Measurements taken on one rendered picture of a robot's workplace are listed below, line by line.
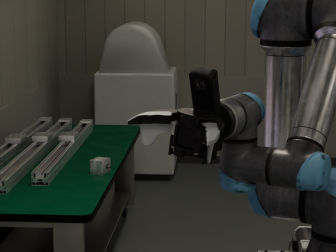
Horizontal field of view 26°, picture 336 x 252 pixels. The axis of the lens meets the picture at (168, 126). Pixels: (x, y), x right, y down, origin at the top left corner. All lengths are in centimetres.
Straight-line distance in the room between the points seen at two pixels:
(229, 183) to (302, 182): 15
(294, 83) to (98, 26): 581
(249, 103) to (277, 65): 24
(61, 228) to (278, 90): 221
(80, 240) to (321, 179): 243
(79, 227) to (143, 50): 322
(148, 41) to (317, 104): 522
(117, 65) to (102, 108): 42
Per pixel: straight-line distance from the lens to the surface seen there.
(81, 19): 741
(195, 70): 126
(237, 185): 144
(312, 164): 138
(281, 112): 166
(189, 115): 126
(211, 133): 117
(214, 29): 729
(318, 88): 147
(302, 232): 215
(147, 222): 568
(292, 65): 164
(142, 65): 665
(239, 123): 136
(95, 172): 428
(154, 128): 126
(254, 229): 555
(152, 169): 677
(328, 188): 164
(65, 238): 371
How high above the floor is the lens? 181
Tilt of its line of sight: 11 degrees down
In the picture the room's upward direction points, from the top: straight up
